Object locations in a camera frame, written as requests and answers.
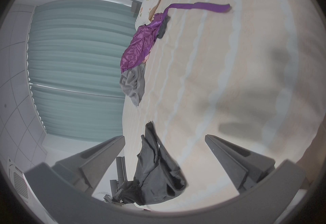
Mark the blue-green curtain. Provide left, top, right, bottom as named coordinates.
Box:
left=26, top=0, right=138, bottom=98
left=29, top=84, right=126, bottom=142

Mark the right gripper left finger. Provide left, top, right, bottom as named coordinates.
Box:
left=52, top=135, right=126, bottom=191

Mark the black chest of drawers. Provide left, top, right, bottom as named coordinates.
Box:
left=110, top=156, right=127, bottom=193

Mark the bed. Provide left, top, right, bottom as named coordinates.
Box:
left=117, top=0, right=326, bottom=212

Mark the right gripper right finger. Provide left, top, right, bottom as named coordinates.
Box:
left=205, top=134, right=276, bottom=191

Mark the purple satin garment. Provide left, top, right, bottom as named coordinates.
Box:
left=120, top=2, right=231, bottom=74

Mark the grey garment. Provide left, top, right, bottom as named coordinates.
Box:
left=120, top=64, right=146, bottom=106

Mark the grey bedside table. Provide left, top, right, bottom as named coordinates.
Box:
left=131, top=2, right=141, bottom=18

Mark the black lace garment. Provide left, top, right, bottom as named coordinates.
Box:
left=156, top=16, right=170, bottom=39

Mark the white printed pillow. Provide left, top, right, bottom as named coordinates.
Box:
left=135, top=0, right=168, bottom=27

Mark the white ceiling vent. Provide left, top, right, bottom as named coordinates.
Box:
left=7, top=158, right=30, bottom=199

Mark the black T-shirt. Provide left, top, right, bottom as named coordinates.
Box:
left=112, top=121, right=187, bottom=206

